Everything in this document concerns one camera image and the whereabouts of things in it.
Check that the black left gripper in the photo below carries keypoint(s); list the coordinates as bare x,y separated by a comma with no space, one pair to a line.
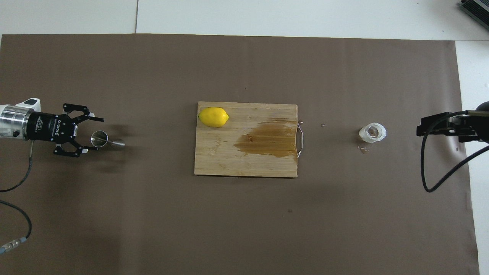
49,128

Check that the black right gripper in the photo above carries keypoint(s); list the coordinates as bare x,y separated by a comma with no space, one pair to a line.
475,126

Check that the steel double jigger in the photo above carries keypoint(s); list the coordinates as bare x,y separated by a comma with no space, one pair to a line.
100,138

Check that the crinkled clear plastic cup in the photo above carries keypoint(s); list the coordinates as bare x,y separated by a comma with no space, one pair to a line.
372,133

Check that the brown paper table mat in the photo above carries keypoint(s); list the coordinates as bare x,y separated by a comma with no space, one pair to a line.
153,214

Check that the black ridged device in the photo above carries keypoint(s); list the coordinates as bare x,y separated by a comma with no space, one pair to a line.
477,9

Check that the yellow lemon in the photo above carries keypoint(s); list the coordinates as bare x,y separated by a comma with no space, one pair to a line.
213,117

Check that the wooden cutting board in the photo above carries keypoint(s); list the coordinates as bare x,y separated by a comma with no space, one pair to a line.
217,152

